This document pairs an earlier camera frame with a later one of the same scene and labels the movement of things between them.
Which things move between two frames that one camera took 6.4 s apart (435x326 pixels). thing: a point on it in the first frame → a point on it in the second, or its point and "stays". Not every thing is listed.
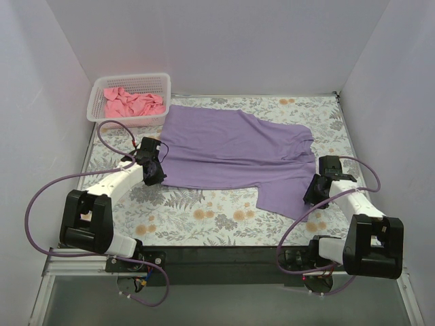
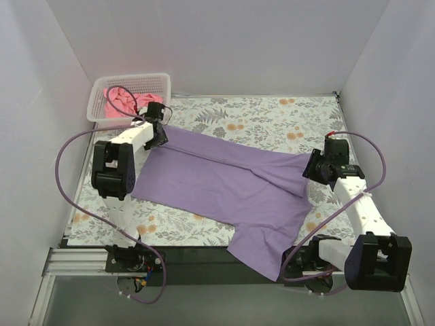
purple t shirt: x=223 y=149 → x=259 y=194
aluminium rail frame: x=77 y=266 stays
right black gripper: x=313 y=191 → x=309 y=166
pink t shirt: x=119 y=103 stays
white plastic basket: x=137 y=100 stays
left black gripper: x=155 y=173 → x=160 y=134
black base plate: x=223 y=265 stays
